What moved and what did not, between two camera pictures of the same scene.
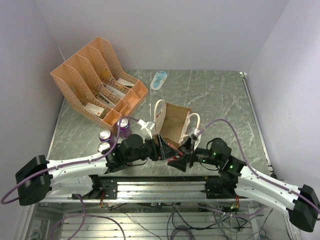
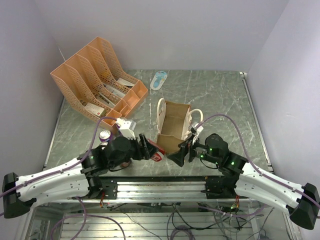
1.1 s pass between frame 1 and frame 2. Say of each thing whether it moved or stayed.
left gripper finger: moved
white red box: stayed
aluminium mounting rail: stayed
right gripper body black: stayed
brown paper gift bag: moved
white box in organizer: stayed
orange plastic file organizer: stayed
